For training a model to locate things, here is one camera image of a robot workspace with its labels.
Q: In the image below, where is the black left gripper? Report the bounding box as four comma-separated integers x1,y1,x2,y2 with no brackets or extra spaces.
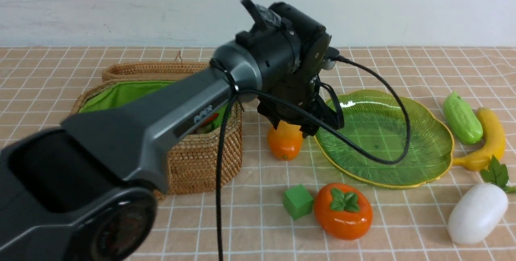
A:
236,0,343,137

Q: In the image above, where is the orange yellow mango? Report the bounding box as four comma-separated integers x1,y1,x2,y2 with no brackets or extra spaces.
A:
267,121,304,161

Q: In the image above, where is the orange persimmon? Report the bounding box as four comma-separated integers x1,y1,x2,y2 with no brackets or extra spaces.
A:
313,182,373,240

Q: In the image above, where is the green cucumber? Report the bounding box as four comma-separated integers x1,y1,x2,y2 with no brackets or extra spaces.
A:
443,91,483,145

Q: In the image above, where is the yellow banana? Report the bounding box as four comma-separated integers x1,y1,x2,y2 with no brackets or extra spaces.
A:
453,107,506,172

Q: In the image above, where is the white radish with leaf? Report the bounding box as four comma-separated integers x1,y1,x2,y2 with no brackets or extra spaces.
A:
447,156,515,244

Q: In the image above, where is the orange carrot with leaves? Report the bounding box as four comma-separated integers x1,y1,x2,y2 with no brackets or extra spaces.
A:
195,112,219,134

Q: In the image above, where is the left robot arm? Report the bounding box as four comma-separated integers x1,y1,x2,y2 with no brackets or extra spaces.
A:
1,0,343,261

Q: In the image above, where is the woven basket lid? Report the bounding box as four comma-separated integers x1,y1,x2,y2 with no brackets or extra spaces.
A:
102,51,208,82

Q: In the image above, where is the green glass leaf plate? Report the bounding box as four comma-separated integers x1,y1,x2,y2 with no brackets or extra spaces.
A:
315,90,454,189

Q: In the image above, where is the woven wicker basket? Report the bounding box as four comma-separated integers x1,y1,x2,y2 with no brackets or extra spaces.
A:
71,78,243,195

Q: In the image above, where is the green foam cube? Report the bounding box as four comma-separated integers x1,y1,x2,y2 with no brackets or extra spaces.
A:
283,184,314,220

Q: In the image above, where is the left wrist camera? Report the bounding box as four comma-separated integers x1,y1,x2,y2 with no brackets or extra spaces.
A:
321,47,340,70

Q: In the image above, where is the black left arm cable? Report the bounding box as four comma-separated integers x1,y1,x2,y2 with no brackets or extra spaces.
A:
216,55,411,261

